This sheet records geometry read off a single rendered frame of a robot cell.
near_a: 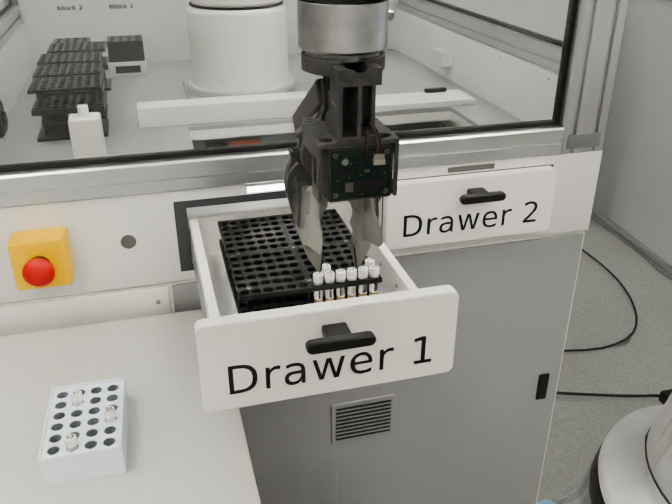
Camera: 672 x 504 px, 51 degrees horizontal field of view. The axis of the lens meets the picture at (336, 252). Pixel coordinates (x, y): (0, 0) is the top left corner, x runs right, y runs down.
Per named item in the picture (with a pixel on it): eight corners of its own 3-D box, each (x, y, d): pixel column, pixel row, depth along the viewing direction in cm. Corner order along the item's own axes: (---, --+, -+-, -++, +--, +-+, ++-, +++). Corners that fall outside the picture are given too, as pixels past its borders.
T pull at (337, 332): (376, 345, 73) (377, 334, 73) (307, 356, 71) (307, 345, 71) (366, 327, 76) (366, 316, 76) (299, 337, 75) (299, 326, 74)
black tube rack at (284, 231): (380, 322, 89) (382, 277, 86) (242, 342, 85) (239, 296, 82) (335, 246, 108) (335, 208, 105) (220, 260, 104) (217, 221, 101)
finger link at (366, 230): (368, 287, 66) (356, 200, 62) (351, 259, 71) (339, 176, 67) (399, 279, 67) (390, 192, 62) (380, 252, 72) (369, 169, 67)
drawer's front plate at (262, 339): (452, 371, 82) (459, 290, 77) (204, 414, 76) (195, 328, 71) (446, 363, 84) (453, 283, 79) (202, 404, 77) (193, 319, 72)
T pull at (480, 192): (506, 200, 108) (507, 192, 107) (461, 205, 106) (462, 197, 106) (495, 192, 111) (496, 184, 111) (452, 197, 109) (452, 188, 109)
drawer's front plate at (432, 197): (549, 230, 117) (558, 168, 112) (385, 250, 111) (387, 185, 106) (543, 226, 119) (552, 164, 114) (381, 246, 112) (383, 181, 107)
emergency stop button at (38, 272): (56, 287, 93) (51, 260, 91) (24, 291, 92) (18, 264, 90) (58, 276, 95) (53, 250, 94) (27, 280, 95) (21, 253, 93)
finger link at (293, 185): (282, 225, 66) (293, 135, 62) (279, 218, 67) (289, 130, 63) (330, 226, 67) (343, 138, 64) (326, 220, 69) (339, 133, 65)
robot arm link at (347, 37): (288, -7, 59) (379, -9, 61) (289, 49, 61) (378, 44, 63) (308, 6, 53) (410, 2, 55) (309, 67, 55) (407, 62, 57)
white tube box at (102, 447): (126, 473, 76) (121, 446, 74) (44, 486, 74) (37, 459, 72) (128, 401, 87) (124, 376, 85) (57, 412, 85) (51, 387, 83)
